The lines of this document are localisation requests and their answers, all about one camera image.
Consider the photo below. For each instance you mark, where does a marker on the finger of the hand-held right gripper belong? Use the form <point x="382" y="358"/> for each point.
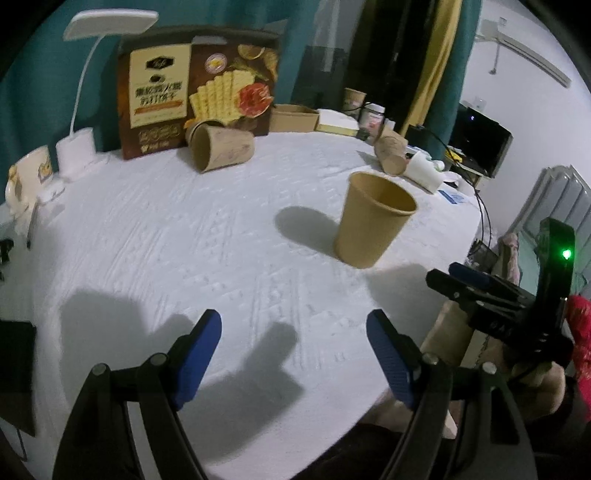
<point x="471" y="275"/>
<point x="455" y="288"/>

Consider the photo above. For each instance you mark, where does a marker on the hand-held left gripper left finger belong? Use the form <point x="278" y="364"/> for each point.
<point x="196" y="355"/>

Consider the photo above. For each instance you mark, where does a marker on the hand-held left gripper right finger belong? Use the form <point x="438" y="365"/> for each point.
<point x="392" y="355"/>

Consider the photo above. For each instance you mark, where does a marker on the plain brown paper cup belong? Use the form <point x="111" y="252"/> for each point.
<point x="369" y="221"/>

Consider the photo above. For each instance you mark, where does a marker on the white paper cup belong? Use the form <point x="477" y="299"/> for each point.
<point x="422" y="170"/>

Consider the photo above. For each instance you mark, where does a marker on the tipped brown cup right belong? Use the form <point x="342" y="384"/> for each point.
<point x="391" y="152"/>

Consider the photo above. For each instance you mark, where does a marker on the printed brown paper cup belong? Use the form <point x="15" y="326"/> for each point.
<point x="221" y="147"/>

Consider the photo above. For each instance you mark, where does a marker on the small printed paper cup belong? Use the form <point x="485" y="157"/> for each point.
<point x="353" y="99"/>

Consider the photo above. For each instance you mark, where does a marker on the person's right hand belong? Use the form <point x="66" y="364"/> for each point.
<point x="545" y="392"/>

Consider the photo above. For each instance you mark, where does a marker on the pink cloth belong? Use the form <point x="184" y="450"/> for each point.
<point x="510" y="256"/>

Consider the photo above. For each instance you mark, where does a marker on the beige wooden object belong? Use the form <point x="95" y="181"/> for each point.
<point x="445" y="332"/>

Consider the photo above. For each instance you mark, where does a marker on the red cloth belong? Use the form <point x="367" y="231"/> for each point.
<point x="581" y="332"/>

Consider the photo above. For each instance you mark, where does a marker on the blue card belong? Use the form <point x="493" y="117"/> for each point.
<point x="452" y="196"/>

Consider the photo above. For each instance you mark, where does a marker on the grey radiator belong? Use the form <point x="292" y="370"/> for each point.
<point x="554" y="198"/>

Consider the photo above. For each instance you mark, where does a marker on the black monitor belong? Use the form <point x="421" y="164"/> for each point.
<point x="480" y="138"/>

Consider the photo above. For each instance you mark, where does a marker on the white flat box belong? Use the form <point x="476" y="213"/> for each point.
<point x="337" y="122"/>

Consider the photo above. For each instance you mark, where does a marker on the dark pen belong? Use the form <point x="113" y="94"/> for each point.
<point x="31" y="226"/>

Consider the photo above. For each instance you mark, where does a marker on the yellow curtain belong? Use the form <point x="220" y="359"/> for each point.
<point x="438" y="60"/>

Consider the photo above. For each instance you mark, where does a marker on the small cardboard box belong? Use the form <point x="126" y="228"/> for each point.
<point x="293" y="119"/>

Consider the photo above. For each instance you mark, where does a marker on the white desk lamp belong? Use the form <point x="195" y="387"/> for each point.
<point x="76" y="147"/>

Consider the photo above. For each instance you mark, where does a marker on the white printed mug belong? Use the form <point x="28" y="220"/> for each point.
<point x="30" y="177"/>

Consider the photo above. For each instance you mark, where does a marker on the brown cracker box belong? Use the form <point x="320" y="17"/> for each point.
<point x="184" y="92"/>

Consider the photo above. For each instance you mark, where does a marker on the teal curtain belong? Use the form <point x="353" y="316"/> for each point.
<point x="51" y="69"/>

